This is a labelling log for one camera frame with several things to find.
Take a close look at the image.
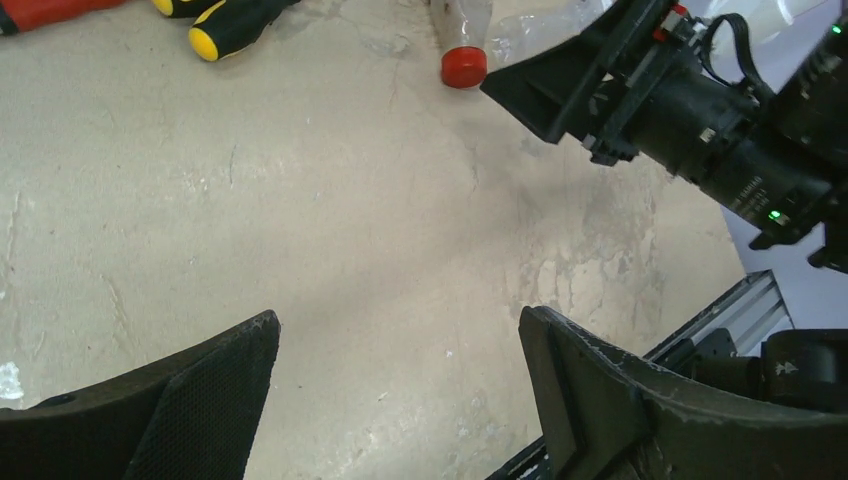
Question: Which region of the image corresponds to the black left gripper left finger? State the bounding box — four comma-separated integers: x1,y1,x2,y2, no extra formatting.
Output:
1,310,281,479

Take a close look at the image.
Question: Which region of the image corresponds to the red-handled adjustable wrench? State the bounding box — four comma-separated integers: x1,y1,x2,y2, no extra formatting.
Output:
1,0,126,36

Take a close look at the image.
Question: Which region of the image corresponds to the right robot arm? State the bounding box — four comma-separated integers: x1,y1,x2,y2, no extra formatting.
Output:
481,1,847,273

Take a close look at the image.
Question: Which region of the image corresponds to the yellow black handled screwdriver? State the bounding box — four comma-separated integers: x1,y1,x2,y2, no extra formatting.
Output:
152,0,218,19

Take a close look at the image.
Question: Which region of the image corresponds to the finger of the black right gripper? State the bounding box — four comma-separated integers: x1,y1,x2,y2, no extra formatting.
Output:
481,1,656,144

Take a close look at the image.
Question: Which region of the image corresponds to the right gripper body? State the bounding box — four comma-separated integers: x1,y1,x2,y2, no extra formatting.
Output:
549,1,762,183

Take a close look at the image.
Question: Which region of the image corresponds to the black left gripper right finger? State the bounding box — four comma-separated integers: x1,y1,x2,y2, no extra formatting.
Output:
519,307,847,479

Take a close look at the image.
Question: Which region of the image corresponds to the red-cap clear bottle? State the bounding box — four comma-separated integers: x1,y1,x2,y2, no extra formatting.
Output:
428,0,493,89

